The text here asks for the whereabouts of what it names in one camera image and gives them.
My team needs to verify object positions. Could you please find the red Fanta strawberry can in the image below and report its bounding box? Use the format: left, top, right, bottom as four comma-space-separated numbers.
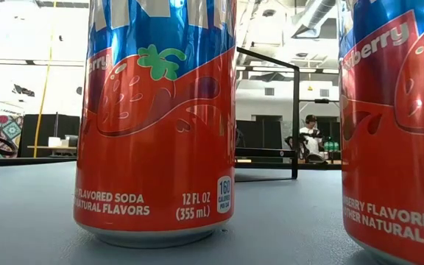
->
336, 0, 424, 265
73, 0, 238, 249

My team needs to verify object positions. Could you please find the black partition panel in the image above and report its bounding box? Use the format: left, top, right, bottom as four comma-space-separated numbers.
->
236, 119, 283, 163
18, 113, 81, 158

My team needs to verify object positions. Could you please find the person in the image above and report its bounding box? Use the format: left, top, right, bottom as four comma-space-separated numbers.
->
298, 113, 326, 163

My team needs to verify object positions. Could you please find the white box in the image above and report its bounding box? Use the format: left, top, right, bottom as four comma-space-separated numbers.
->
48, 136, 69, 148

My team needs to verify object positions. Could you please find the desk with wooden top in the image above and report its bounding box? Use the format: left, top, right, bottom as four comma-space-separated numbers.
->
26, 145, 77, 158

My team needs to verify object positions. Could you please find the grey ventilation duct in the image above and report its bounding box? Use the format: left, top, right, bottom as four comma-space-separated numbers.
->
291, 0, 337, 38

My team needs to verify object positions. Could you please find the yellow cable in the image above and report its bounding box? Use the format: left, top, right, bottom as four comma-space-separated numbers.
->
32, 0, 57, 158

